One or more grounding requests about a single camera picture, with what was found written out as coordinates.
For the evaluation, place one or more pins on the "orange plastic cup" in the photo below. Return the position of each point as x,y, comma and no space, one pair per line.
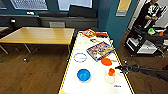
111,71

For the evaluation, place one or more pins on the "blue plastic bowl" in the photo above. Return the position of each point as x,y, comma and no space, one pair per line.
83,75

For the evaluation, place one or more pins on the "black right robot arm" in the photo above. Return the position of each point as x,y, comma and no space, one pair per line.
155,72

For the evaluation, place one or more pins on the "orange plastic bowl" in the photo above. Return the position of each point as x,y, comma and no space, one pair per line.
106,62

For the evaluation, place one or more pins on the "white glowing table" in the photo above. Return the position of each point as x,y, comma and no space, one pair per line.
95,71

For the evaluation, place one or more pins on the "colourful board game box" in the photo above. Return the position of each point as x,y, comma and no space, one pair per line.
100,51

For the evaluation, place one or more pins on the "black wheeled cart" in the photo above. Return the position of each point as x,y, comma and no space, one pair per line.
143,41

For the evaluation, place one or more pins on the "small yellow black object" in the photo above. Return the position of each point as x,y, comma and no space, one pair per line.
95,40

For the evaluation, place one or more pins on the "red flat object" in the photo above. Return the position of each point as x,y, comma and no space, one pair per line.
101,34

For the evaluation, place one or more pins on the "round bowl blue rim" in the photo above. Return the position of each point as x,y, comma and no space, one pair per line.
80,57

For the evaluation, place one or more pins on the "green yellow object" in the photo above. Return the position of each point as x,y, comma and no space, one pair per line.
151,30

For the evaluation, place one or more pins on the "small orange object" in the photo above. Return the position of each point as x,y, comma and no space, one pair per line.
161,33

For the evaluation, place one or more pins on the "orange game box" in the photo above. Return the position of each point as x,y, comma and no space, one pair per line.
89,33

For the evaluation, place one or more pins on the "person in black shirt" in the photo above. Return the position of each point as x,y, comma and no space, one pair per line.
148,11

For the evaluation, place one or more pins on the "wooden square table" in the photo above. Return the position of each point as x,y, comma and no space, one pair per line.
40,35

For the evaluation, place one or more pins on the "small white ledge object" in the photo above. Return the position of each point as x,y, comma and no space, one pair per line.
30,13

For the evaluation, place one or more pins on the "yellow wall sign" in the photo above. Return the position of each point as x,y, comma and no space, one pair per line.
123,7

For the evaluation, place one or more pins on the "bright wall window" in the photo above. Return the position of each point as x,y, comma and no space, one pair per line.
2,4
29,4
75,4

